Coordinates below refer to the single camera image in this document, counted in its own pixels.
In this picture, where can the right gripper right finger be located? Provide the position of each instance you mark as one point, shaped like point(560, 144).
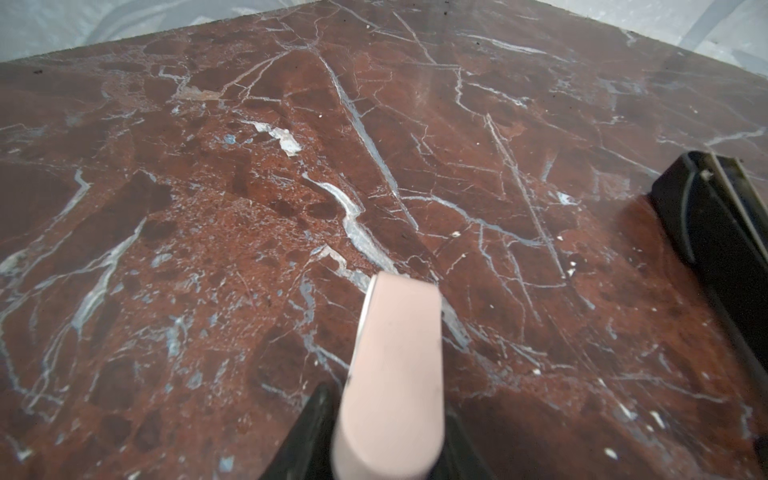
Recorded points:
point(458, 459)

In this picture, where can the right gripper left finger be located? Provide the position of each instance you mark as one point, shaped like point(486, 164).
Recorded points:
point(305, 452)

